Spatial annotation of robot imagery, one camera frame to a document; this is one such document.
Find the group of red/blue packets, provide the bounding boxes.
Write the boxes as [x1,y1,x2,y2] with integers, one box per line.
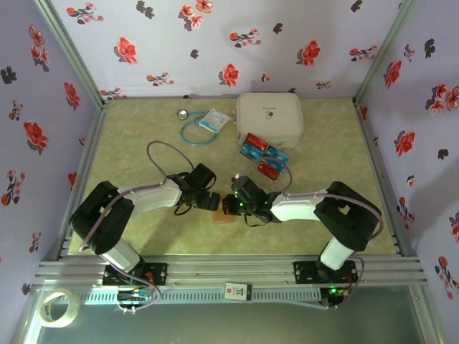
[238,131,291,183]

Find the blue credit card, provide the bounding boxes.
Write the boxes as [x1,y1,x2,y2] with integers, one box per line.
[264,145,290,163]
[239,142,265,161]

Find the white blue sealed packet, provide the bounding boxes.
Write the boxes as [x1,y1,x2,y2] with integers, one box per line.
[198,107,232,134]

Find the white red label tag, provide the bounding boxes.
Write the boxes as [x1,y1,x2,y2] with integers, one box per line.
[224,282,252,301]

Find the blue stethoscope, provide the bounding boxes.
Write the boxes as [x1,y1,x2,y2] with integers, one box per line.
[176,108,220,148]

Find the white plastic storage box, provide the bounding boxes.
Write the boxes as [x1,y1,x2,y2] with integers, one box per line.
[235,92,305,148]

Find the clear tape roll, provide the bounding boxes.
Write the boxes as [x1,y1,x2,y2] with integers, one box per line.
[38,287,80,329]

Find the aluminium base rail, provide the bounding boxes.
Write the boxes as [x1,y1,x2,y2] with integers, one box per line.
[34,254,428,291]

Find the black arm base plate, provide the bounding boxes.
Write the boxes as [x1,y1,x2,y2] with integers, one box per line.
[102,262,169,287]
[293,260,359,287]

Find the white slotted cable duct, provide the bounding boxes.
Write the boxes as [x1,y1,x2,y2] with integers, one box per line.
[80,286,322,306]

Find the controller board with wires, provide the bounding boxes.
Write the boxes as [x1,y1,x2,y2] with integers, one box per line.
[320,285,354,311]
[115,277,164,315]

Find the aluminium side rail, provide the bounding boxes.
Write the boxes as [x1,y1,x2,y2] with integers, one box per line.
[59,101,111,259]
[353,100,413,257]

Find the aluminium frame post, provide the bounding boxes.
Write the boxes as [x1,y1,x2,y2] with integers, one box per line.
[33,0,110,108]
[353,0,420,105]

